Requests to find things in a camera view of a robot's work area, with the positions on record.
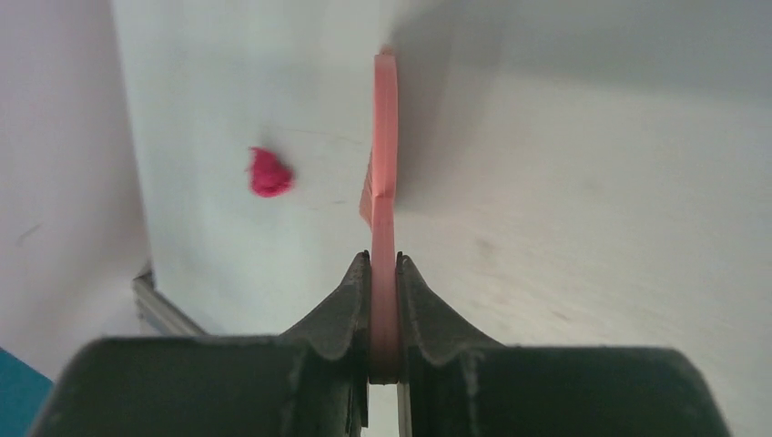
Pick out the blue plastic dustpan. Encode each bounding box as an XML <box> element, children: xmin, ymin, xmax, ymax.
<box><xmin>0</xmin><ymin>349</ymin><xmax>53</xmax><ymax>437</ymax></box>

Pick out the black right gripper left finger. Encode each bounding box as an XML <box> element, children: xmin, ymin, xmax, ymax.
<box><xmin>279</xmin><ymin>251</ymin><xmax>371</xmax><ymax>361</ymax></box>

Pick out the small pink paper ball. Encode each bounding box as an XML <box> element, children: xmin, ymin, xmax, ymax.
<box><xmin>248</xmin><ymin>147</ymin><xmax>295</xmax><ymax>198</ymax></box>

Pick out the pink hand brush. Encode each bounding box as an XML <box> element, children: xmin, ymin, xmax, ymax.
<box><xmin>360</xmin><ymin>47</ymin><xmax>401</xmax><ymax>385</ymax></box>

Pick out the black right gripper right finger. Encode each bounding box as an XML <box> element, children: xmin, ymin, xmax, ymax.
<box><xmin>396</xmin><ymin>253</ymin><xmax>503</xmax><ymax>366</ymax></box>

